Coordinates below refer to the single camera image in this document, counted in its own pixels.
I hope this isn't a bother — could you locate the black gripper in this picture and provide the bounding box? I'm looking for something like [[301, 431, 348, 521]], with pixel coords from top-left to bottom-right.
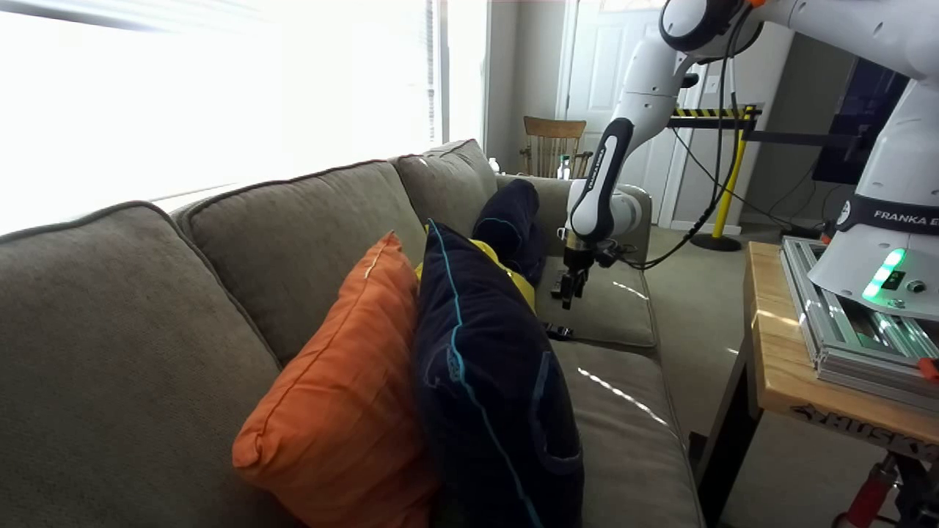
[[549, 242, 603, 311]]

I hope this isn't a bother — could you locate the small dark blue pillow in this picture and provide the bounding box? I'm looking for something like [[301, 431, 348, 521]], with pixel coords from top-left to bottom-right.
[[468, 177, 550, 289]]

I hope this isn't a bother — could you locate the wooden chair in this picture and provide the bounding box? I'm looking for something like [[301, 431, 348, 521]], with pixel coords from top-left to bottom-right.
[[517, 114, 596, 182]]

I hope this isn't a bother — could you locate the wooden table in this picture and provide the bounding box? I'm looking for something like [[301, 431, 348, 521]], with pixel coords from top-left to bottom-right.
[[696, 237, 939, 528]]

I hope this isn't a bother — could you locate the white door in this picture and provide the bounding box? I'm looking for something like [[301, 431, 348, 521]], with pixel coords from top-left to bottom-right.
[[553, 0, 786, 235]]

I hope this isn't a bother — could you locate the orange pillow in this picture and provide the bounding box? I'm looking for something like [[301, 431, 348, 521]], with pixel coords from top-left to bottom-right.
[[227, 232, 439, 528]]

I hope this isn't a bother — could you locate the grey-brown fabric sofa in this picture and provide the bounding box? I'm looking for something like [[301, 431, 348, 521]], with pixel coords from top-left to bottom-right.
[[0, 138, 709, 528]]

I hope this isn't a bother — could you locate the dark screen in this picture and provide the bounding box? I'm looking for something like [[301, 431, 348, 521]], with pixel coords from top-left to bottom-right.
[[808, 57, 908, 192]]

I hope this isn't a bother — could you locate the red clamp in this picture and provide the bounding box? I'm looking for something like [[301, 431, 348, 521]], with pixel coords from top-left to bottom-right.
[[839, 455, 908, 528]]

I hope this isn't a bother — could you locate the yellow black barrier post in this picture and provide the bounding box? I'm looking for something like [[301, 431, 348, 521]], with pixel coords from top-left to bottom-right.
[[666, 101, 764, 255]]

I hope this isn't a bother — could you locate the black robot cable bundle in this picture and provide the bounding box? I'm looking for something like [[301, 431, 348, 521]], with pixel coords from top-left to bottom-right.
[[638, 0, 773, 273]]

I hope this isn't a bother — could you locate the aluminium rail base frame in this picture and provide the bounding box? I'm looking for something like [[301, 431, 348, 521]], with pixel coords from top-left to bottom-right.
[[776, 232, 939, 418]]

